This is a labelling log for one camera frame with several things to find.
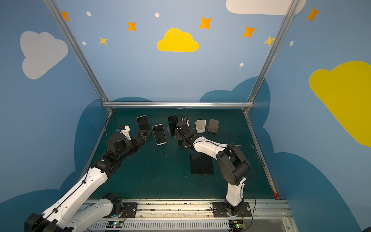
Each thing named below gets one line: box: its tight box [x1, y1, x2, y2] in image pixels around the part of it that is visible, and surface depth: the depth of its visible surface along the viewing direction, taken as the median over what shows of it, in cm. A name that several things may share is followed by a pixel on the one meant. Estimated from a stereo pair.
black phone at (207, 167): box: [201, 153, 215, 175], surface depth 92 cm
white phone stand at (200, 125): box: [195, 119, 206, 133], surface depth 107 cm
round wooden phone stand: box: [206, 118, 219, 133], surface depth 109 cm
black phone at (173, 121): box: [167, 115, 179, 136], surface depth 106 cm
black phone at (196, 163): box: [189, 153, 203, 174], surface depth 92 cm
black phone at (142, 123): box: [136, 115, 151, 131], surface depth 101 cm
